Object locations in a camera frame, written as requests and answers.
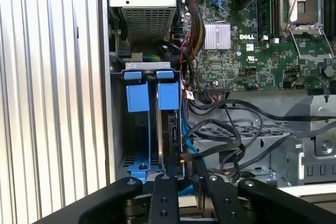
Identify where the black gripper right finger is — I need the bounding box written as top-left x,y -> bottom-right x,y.
192,155 -> 336,224

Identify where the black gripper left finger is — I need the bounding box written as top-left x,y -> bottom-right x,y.
33,144 -> 183,224

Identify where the black disk power wire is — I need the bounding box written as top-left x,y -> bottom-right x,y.
180,119 -> 246,183

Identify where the hard disk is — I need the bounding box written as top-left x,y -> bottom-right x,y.
155,81 -> 186,182

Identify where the empty blue disk carrier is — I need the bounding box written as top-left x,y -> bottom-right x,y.
125,82 -> 158,183

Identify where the grey disk bay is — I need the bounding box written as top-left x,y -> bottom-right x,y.
109,62 -> 186,183

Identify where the blue slot latch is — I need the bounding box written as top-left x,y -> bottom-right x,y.
211,0 -> 224,12

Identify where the black RAM slot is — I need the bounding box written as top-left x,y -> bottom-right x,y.
324,0 -> 336,35

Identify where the grey metal drive cage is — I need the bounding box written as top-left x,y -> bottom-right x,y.
187,94 -> 336,187

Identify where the green motherboard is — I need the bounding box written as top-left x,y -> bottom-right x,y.
174,0 -> 336,96

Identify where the grey PC case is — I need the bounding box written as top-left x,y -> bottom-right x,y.
96,0 -> 336,198

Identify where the silver chipset heatsink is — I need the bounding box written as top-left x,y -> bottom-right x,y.
204,22 -> 232,50

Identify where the metal socket cover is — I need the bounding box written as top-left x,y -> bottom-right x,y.
290,24 -> 334,62

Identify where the green RAM stick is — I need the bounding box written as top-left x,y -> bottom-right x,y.
258,0 -> 272,41

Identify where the CPU socket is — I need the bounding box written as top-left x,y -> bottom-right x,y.
279,0 -> 324,37

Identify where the blue disk wire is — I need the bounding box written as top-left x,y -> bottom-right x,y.
180,82 -> 209,197

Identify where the long black cable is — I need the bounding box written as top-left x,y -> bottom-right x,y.
187,98 -> 336,122
219,121 -> 336,175

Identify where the thin red wire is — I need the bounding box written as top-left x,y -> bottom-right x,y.
180,34 -> 196,83

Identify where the braided power cable bundle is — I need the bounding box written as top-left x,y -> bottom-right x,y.
176,0 -> 207,54

